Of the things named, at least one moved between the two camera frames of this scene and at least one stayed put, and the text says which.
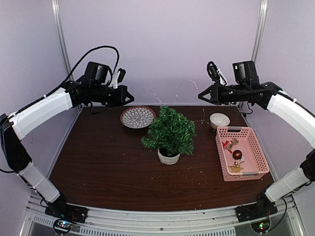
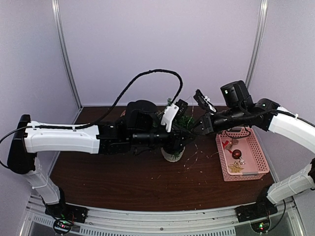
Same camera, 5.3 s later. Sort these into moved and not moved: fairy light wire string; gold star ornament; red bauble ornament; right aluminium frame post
Moved: fairy light wire string
Not moved: right aluminium frame post; gold star ornament; red bauble ornament
